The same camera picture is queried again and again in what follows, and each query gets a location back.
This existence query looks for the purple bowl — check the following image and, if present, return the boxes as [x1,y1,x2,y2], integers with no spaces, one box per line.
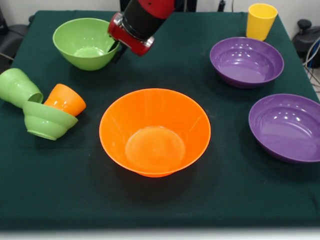
[209,36,285,90]
[248,93,320,165]

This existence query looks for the yellow cup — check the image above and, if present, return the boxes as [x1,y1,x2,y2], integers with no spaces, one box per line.
[245,3,279,42]

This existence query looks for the green cup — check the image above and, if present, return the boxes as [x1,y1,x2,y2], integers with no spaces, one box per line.
[0,67,44,109]

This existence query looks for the grey black machine base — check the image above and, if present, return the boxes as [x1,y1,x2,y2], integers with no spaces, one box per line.
[292,19,320,55]
[0,23,30,61]

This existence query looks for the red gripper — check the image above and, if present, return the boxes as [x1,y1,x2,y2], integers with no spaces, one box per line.
[106,12,155,65]

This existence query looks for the dark green tablecloth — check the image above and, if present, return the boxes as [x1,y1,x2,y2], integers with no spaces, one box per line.
[0,9,320,230]

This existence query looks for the large green bowl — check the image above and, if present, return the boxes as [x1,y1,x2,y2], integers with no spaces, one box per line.
[52,17,121,72]

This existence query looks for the orange cup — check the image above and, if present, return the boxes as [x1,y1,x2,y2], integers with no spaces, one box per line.
[43,83,87,118]

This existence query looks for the large orange bowl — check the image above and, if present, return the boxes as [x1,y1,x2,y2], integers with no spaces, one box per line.
[98,87,212,178]

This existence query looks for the bundle of cables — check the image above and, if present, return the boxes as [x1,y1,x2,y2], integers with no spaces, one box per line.
[303,37,320,88]

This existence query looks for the small green bowl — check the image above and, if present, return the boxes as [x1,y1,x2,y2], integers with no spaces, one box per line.
[22,100,79,141]

